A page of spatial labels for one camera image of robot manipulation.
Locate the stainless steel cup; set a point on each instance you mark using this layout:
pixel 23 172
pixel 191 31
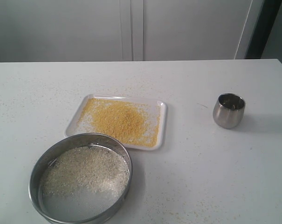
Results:
pixel 229 110

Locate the round steel mesh sieve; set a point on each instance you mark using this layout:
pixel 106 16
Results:
pixel 82 207

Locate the yellow and white grain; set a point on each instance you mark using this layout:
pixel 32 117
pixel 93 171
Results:
pixel 96 169

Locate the white rectangular plastic tray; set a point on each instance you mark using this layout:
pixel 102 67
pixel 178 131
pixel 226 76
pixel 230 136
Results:
pixel 71 129

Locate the yellow millet grains pile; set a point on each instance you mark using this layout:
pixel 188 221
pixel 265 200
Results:
pixel 130 123

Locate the white cabinet with doors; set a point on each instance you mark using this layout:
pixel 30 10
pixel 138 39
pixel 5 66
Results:
pixel 125 30

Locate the dark vertical post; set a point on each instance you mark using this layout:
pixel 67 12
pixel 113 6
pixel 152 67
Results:
pixel 266 41

